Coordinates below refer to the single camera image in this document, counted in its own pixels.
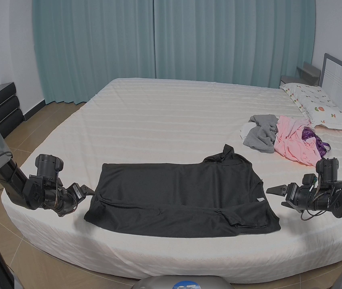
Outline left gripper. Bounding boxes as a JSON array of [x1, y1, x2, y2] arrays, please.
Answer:
[[43, 185, 95, 217]]

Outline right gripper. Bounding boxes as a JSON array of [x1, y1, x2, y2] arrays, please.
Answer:
[[266, 184, 320, 211]]

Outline black T-shirt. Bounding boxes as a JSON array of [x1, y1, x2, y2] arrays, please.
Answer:
[[84, 144, 281, 238]]

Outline bed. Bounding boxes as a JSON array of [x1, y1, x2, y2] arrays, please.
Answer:
[[1, 53, 342, 284]]

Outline pink garment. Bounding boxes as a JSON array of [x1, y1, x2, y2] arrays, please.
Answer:
[[274, 116, 322, 166]]

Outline grey knitted garment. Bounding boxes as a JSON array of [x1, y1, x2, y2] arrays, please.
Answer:
[[243, 114, 280, 154]]

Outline purple garment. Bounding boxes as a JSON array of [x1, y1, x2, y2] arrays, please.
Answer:
[[301, 126, 331, 159]]

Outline white garment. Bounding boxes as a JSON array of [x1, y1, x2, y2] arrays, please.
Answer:
[[240, 122, 254, 139]]

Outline white printed pillow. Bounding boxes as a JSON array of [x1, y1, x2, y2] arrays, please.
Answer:
[[280, 82, 342, 132]]

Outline grey bedside table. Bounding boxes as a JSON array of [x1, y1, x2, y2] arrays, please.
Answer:
[[280, 61, 322, 86]]

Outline blue-green curtain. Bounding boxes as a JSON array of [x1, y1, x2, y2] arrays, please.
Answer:
[[32, 0, 315, 105]]

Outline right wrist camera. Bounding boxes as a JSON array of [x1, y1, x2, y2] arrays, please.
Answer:
[[285, 182, 299, 205]]

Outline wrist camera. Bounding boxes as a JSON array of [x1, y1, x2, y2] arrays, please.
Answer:
[[285, 182, 299, 205], [68, 183, 88, 205]]

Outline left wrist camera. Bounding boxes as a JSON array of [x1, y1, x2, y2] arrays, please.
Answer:
[[68, 183, 88, 205]]

